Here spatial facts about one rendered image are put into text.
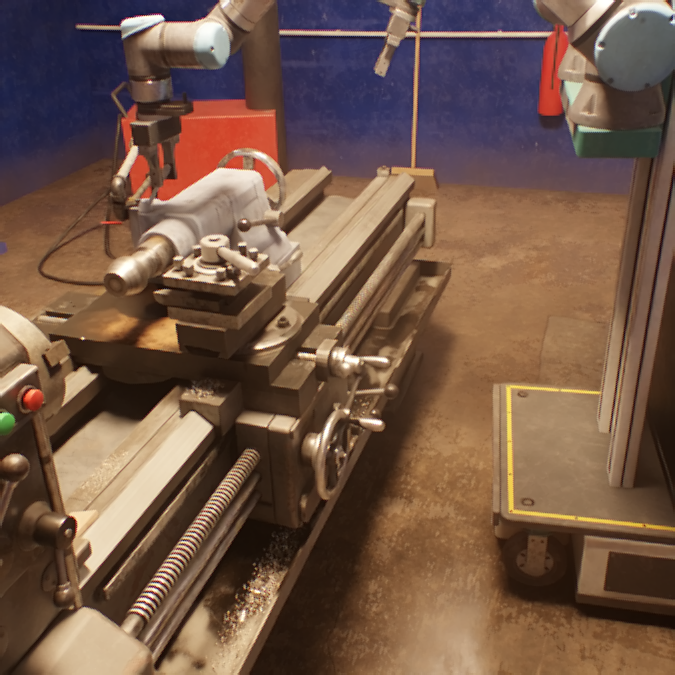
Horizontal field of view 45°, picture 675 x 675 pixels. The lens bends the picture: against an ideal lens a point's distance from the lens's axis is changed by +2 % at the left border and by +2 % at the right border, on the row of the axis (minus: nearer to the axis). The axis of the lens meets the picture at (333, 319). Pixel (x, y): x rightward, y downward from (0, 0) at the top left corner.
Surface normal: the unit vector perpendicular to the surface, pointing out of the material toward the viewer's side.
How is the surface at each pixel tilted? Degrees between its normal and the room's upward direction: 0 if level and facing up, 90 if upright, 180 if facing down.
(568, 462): 0
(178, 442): 36
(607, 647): 0
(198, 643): 0
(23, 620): 90
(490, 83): 90
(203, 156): 90
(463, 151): 90
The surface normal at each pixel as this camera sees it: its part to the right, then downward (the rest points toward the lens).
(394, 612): -0.04, -0.89
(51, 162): 0.95, 0.12
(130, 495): 0.52, -0.65
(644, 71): -0.16, 0.51
